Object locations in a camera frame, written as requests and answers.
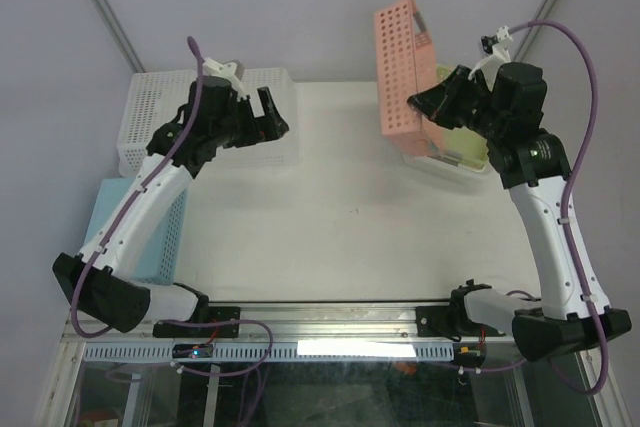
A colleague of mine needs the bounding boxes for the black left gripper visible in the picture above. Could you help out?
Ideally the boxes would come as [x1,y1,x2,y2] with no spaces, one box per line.
[213,87,289,149]

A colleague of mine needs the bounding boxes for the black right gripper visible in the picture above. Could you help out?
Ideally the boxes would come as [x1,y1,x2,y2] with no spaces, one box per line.
[408,65,507,142]

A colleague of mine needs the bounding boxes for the pink perforated basket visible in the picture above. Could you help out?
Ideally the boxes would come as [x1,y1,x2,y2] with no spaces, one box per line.
[373,0,443,157]

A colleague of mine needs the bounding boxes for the large white perforated basket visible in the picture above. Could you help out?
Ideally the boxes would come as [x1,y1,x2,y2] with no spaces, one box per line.
[116,66,301,178]

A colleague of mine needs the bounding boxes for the light blue perforated basket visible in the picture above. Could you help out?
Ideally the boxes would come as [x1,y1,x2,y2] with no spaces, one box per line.
[83,178,187,285]

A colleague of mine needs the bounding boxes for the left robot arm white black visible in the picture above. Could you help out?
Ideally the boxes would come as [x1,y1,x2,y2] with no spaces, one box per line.
[52,75,289,337]

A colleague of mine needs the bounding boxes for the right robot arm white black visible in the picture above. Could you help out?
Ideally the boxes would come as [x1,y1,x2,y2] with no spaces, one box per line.
[408,62,632,362]

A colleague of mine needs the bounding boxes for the yellow-green perforated basket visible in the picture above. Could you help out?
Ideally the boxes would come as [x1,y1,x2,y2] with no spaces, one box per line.
[424,64,489,166]

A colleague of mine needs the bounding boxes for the small white perforated basket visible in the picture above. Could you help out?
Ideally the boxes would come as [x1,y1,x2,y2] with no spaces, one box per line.
[402,129,492,185]

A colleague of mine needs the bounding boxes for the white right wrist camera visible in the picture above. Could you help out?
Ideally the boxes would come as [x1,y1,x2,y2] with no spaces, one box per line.
[469,26,513,90]

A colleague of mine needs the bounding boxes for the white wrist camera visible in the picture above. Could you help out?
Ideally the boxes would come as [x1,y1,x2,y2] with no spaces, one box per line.
[469,26,513,90]
[203,57,249,100]

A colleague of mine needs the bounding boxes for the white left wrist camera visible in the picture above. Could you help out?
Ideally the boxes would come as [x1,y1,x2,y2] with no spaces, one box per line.
[203,57,249,100]

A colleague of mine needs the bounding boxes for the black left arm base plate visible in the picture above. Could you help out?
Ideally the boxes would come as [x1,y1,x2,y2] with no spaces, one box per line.
[152,305,241,340]

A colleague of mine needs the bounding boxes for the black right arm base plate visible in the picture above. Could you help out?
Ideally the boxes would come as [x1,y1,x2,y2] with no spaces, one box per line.
[415,305,504,342]

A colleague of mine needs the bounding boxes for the aluminium frame rail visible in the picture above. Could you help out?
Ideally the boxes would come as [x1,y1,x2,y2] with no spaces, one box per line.
[34,81,621,427]

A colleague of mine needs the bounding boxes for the white slotted cable duct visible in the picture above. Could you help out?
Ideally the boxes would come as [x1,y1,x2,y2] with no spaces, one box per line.
[84,340,454,363]

